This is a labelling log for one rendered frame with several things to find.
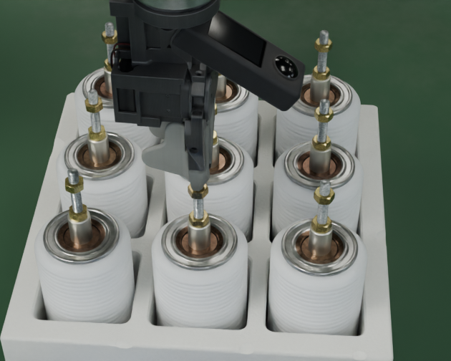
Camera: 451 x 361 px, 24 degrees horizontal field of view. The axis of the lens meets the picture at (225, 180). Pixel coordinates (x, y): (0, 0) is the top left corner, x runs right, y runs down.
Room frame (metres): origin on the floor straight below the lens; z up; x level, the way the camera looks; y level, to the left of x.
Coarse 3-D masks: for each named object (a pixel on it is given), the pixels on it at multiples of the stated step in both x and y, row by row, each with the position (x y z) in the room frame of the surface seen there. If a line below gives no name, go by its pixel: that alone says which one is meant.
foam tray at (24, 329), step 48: (48, 192) 0.85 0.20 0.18; (144, 240) 0.77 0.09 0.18; (384, 240) 0.78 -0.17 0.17; (144, 288) 0.70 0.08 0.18; (384, 288) 0.70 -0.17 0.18; (48, 336) 0.64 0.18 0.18; (96, 336) 0.64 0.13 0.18; (144, 336) 0.64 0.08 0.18; (192, 336) 0.64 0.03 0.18; (240, 336) 0.64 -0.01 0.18; (288, 336) 0.64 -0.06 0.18; (336, 336) 0.64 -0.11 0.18; (384, 336) 0.64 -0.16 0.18
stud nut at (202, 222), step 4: (192, 212) 0.71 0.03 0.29; (204, 212) 0.71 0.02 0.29; (192, 216) 0.70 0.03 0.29; (204, 216) 0.70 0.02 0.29; (208, 216) 0.70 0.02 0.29; (192, 220) 0.70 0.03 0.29; (196, 220) 0.70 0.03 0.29; (200, 220) 0.70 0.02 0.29; (204, 220) 0.70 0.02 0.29; (208, 220) 0.70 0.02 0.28; (192, 224) 0.70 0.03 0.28; (196, 224) 0.69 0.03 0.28; (200, 224) 0.69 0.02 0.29; (204, 224) 0.70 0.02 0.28
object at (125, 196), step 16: (64, 176) 0.80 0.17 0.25; (128, 176) 0.80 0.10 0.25; (144, 176) 0.82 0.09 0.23; (64, 192) 0.80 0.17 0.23; (96, 192) 0.78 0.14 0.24; (112, 192) 0.78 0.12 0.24; (128, 192) 0.79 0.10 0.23; (144, 192) 0.82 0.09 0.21; (64, 208) 0.80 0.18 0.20; (112, 208) 0.78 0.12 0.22; (128, 208) 0.79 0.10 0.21; (144, 208) 0.81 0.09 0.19; (128, 224) 0.79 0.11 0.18; (144, 224) 0.81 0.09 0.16
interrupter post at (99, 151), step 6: (90, 144) 0.82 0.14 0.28; (96, 144) 0.82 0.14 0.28; (102, 144) 0.82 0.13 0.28; (108, 144) 0.83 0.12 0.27; (90, 150) 0.82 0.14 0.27; (96, 150) 0.82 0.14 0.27; (102, 150) 0.82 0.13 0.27; (108, 150) 0.83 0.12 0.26; (90, 156) 0.82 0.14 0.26; (96, 156) 0.82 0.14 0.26; (102, 156) 0.82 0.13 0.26; (108, 156) 0.82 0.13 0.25; (96, 162) 0.82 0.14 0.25; (102, 162) 0.82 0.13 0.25
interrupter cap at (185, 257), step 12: (180, 216) 0.73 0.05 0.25; (216, 216) 0.73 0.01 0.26; (168, 228) 0.72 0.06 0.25; (180, 228) 0.72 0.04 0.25; (216, 228) 0.72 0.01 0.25; (228, 228) 0.72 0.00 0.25; (168, 240) 0.70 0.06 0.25; (180, 240) 0.70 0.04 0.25; (216, 240) 0.71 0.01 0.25; (228, 240) 0.70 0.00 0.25; (168, 252) 0.69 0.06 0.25; (180, 252) 0.69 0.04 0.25; (192, 252) 0.69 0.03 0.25; (204, 252) 0.69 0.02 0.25; (216, 252) 0.69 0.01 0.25; (228, 252) 0.69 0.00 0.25; (180, 264) 0.67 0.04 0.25; (192, 264) 0.67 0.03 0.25; (204, 264) 0.67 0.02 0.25; (216, 264) 0.67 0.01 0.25
